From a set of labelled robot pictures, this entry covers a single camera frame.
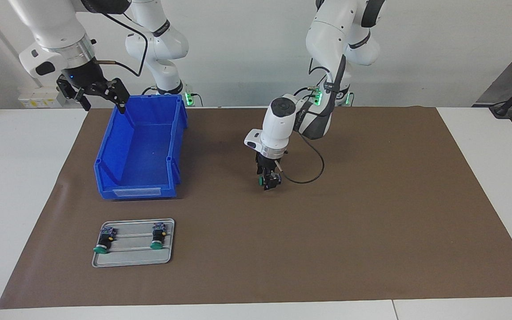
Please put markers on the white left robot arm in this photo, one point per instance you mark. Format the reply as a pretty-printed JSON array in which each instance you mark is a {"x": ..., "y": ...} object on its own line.
[{"x": 278, "y": 120}]

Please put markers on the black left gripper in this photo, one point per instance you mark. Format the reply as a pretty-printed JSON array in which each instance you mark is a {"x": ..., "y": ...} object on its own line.
[{"x": 270, "y": 162}]

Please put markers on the grey metal tray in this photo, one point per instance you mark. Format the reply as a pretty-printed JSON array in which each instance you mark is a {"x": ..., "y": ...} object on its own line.
[{"x": 142, "y": 258}]

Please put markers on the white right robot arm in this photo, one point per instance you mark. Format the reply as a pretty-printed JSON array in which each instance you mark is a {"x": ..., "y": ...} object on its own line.
[{"x": 56, "y": 22}]

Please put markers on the brown table mat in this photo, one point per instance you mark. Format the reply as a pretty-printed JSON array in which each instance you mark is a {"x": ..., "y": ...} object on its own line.
[{"x": 371, "y": 222}]

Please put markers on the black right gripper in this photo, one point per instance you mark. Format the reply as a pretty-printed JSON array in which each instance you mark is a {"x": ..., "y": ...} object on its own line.
[{"x": 85, "y": 78}]

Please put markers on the green push button switch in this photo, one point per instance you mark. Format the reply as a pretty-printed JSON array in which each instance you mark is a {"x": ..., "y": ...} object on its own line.
[
  {"x": 261, "y": 181},
  {"x": 158, "y": 239},
  {"x": 103, "y": 242}
]

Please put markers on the white socket box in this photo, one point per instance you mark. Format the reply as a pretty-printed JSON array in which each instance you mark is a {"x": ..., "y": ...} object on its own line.
[{"x": 34, "y": 101}]

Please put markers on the blue plastic storage bin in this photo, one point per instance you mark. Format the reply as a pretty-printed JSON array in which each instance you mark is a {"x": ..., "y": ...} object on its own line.
[{"x": 140, "y": 146}]

